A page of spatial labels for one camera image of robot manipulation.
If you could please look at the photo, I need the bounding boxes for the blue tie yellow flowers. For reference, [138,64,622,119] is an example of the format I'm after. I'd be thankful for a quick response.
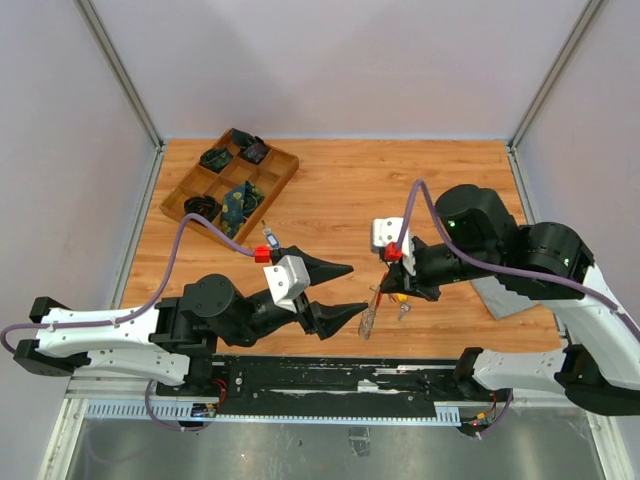
[220,180,265,239]

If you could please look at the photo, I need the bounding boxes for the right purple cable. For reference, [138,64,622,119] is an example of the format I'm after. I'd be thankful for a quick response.
[397,179,640,341]

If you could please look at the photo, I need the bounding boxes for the key with yellow tag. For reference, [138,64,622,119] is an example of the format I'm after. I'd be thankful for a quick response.
[388,293,411,321]

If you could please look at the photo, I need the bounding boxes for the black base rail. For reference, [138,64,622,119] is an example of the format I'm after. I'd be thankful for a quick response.
[154,352,516,426]

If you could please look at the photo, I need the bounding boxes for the key with blue tag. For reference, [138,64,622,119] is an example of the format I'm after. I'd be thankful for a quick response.
[261,220,280,249]

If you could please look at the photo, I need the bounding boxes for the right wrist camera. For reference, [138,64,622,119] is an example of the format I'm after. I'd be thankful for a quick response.
[370,217,414,270]

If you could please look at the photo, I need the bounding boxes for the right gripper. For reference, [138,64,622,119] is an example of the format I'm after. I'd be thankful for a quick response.
[379,239,499,302]

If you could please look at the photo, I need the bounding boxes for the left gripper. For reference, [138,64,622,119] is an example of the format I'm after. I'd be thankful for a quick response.
[221,247,371,347]

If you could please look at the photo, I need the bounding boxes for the dark tie orange flowers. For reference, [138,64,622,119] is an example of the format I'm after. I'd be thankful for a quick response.
[183,195,222,223]

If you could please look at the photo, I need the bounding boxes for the dark folded tie back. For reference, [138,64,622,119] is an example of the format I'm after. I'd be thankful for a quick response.
[230,128,264,149]

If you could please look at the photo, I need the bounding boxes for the dark tie purple pattern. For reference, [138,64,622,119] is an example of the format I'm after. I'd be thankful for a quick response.
[240,142,270,165]

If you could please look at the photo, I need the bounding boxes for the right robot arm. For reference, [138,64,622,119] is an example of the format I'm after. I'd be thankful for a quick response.
[371,180,639,417]

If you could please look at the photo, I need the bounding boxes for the purple cable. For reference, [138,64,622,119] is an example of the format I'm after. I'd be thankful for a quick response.
[0,213,259,434]
[397,179,640,341]

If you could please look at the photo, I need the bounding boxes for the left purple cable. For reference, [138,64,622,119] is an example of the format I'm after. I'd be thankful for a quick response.
[0,213,259,434]

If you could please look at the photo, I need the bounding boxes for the grey foam pad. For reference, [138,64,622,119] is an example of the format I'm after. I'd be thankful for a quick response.
[471,277,538,320]

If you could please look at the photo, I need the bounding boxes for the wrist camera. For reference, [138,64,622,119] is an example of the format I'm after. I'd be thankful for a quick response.
[263,255,311,313]
[370,217,414,270]

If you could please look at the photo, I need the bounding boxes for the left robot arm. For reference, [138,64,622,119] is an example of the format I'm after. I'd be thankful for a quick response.
[13,246,368,396]

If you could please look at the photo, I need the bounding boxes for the wooden compartment tray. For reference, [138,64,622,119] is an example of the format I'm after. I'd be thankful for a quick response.
[160,128,299,244]

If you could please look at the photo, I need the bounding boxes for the green patterned rolled tie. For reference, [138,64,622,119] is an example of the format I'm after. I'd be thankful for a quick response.
[199,147,233,172]

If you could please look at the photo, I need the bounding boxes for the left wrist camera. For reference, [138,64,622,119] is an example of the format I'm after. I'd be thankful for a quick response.
[263,255,311,313]

